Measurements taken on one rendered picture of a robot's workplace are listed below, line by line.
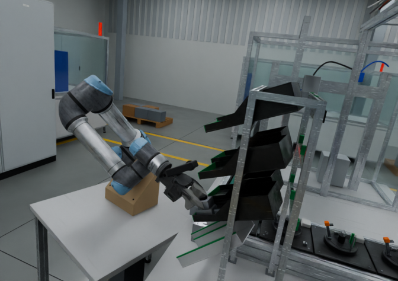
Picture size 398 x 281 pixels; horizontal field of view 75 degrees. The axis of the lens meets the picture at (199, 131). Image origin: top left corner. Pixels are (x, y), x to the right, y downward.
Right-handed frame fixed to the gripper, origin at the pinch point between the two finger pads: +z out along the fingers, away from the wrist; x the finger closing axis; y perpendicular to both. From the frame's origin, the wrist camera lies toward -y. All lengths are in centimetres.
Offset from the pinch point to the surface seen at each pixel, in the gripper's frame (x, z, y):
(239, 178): 7.7, 4.6, -19.5
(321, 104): 4.9, 9.2, -48.4
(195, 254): 4.4, 8.5, 16.0
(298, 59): -64, -12, -54
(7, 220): -44, -150, 208
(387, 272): -45, 72, -3
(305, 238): -48, 43, 11
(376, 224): -111, 83, 4
